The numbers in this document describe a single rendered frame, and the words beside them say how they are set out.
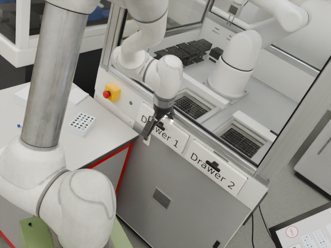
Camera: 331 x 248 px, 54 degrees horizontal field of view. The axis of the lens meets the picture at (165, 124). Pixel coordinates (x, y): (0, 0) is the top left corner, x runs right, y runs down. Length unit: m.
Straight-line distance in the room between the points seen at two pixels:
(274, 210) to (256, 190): 1.40
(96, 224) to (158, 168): 0.86
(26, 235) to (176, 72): 0.72
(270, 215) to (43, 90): 2.23
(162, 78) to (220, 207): 0.71
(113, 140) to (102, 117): 0.17
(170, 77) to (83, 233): 0.60
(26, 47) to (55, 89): 1.03
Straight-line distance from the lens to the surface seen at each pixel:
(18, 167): 0.95
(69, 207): 0.88
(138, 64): 1.21
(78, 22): 0.82
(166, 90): 1.22
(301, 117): 1.25
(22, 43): 1.85
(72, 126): 1.56
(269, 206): 2.84
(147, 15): 0.78
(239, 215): 1.57
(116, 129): 1.65
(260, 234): 2.61
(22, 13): 1.78
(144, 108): 1.58
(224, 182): 1.48
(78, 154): 1.49
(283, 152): 1.32
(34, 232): 1.12
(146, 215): 1.97
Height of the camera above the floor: 1.81
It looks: 36 degrees down
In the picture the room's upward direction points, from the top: 21 degrees clockwise
